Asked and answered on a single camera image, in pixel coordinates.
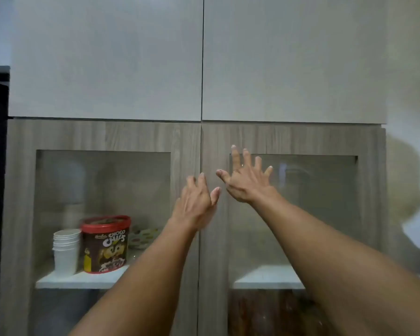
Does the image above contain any polka dot plate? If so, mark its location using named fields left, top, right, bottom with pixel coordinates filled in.
left=128, top=226, right=161, bottom=251

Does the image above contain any white upper cabinet door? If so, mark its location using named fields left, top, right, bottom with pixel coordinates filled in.
left=201, top=0, right=388, bottom=125
left=8, top=0, right=204, bottom=122

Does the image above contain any person's left forearm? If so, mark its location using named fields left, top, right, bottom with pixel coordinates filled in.
left=69, top=220, right=201, bottom=336

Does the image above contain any person's left hand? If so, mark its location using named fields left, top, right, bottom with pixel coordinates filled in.
left=170, top=173, right=221, bottom=231

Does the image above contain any stack of white paper cups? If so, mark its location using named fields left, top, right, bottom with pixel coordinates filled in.
left=52, top=228, right=82, bottom=278

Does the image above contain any person's right hand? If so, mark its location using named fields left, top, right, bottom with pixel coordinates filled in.
left=216, top=145, right=285, bottom=205

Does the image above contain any red lidded snack tub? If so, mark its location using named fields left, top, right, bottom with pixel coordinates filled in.
left=79, top=215, right=132, bottom=274

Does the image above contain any person's right forearm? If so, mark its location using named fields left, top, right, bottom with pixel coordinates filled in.
left=248, top=194, right=420, bottom=336

